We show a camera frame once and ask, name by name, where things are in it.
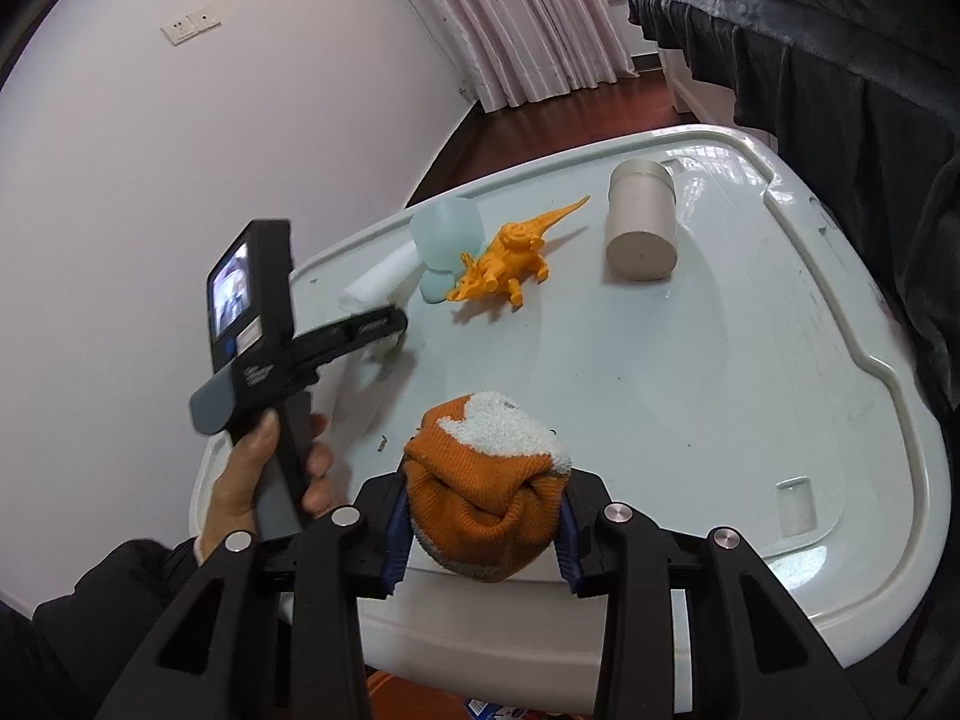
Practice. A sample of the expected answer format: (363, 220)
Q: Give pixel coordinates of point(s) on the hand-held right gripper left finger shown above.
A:
(394, 559)

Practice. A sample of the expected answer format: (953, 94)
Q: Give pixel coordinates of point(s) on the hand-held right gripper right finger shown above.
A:
(570, 562)

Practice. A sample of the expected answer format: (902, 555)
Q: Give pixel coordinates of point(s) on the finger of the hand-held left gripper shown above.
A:
(352, 330)

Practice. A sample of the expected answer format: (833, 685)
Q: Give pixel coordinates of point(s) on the white paper roll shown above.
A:
(375, 285)

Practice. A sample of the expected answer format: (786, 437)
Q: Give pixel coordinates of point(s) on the orange and white sock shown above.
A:
(487, 480)

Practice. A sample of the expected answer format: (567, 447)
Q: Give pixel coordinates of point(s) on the orange plastic basin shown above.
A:
(386, 699)

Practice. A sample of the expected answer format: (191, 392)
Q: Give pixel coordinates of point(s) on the blue drink carton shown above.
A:
(491, 711)

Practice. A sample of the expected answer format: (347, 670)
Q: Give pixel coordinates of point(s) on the person's left forearm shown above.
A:
(90, 615)

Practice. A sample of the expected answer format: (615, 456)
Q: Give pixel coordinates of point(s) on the person's left hand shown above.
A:
(236, 487)

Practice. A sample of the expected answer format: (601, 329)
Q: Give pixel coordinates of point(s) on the translucent blue cup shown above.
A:
(446, 236)

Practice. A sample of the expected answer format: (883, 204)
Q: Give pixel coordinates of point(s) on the orange dinosaur toy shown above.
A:
(510, 255)

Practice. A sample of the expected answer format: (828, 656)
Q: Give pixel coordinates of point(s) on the grey plastic lid table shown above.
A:
(675, 390)

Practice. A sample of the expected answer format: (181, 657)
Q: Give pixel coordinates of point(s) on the grey jar with metal lid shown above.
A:
(641, 221)

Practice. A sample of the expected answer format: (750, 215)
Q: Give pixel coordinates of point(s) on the pink dotted curtain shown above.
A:
(525, 15)

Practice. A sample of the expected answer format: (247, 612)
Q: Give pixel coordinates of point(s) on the bed with dark blanket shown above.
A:
(825, 52)

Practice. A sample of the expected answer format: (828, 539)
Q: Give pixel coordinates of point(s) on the white wall outlet plates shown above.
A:
(191, 26)

